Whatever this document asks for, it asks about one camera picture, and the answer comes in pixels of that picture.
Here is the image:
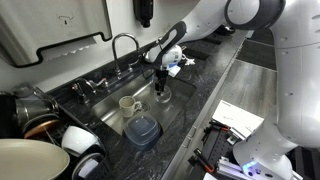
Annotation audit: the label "white box on cart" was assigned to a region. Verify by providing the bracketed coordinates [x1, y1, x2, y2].
[212, 100, 263, 140]

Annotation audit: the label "glass lid in rack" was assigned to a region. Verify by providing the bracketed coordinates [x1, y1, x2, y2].
[71, 153, 103, 180]

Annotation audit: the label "stainless steel sink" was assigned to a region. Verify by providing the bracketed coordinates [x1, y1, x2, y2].
[91, 69, 196, 134]

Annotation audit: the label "cream frying pan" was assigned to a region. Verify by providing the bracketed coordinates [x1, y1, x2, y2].
[0, 139, 70, 180]

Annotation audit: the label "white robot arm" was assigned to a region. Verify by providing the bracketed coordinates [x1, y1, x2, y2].
[147, 0, 320, 96]

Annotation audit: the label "copper bottom pan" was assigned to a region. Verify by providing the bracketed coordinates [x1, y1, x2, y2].
[22, 114, 61, 139]

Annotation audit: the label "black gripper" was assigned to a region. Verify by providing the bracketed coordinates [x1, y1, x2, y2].
[155, 66, 168, 92]

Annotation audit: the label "white bowl in rack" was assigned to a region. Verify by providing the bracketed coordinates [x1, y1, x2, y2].
[61, 126, 99, 157]

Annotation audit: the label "paper towel dispenser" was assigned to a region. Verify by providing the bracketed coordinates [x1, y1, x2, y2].
[0, 0, 112, 68]

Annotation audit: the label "chrome gooseneck faucet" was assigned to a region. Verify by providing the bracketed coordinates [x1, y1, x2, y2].
[111, 33, 140, 79]

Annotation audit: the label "clear glass cup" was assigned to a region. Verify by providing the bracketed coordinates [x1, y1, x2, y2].
[154, 86, 172, 103]

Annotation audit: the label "black red clamp tool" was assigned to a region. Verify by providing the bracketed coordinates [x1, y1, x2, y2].
[188, 148, 215, 173]

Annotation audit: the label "blue-grey plastic container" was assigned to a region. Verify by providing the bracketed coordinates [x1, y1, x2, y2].
[123, 113, 162, 151]

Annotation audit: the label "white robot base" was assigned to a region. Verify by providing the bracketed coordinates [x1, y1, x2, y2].
[232, 123, 320, 180]

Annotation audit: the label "stainless steel pot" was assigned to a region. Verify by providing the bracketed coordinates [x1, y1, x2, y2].
[12, 84, 59, 129]

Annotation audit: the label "small chrome side faucet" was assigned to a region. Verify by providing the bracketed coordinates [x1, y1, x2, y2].
[72, 78, 108, 104]

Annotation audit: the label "black wall soap dispenser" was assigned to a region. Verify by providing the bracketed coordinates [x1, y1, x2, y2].
[133, 0, 153, 28]

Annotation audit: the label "black dish rack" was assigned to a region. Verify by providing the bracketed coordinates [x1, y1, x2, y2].
[35, 88, 111, 180]

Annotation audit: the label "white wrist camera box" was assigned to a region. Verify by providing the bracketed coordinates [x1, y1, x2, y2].
[162, 45, 182, 68]

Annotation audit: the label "cream ceramic mug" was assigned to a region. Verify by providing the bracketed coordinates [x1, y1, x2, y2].
[119, 96, 142, 118]

